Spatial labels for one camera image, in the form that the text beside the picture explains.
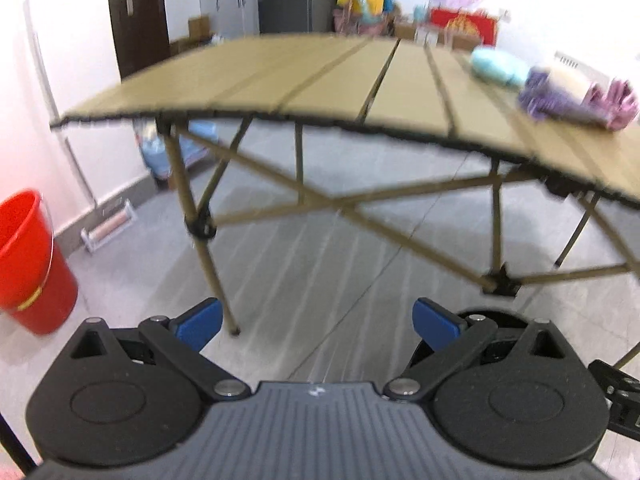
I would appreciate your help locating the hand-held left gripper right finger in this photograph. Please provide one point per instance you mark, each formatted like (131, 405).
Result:
(434, 327)

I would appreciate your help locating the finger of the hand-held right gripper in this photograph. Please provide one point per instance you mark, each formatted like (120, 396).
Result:
(617, 385)

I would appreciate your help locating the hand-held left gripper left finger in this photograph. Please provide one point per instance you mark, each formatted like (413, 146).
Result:
(200, 322)

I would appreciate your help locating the pink satin cloth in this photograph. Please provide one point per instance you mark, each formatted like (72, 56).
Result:
(617, 105)

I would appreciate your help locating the white sponge mop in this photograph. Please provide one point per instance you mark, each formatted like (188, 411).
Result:
(107, 227)

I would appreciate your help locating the light blue plastic container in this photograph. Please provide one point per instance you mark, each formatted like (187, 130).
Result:
(155, 160)

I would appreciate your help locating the red plastic bucket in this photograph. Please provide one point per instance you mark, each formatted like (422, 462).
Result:
(30, 270)

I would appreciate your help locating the purple pouch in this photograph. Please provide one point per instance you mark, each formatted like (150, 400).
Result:
(555, 95)

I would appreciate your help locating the tan slatted folding table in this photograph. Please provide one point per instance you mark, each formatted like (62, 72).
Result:
(300, 75)

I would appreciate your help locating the light blue soft pouch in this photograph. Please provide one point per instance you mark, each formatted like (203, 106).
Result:
(500, 67)

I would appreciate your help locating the large taped cardboard box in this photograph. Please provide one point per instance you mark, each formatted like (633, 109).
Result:
(410, 32)

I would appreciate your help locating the red gift box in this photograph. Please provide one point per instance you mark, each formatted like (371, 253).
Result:
(465, 27)

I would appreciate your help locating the dark brown door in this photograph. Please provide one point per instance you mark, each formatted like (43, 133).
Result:
(140, 20)

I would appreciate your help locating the white base cabinet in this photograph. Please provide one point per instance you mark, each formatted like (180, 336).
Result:
(230, 10)

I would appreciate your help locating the yellow gift bag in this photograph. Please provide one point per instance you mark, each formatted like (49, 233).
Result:
(350, 2)

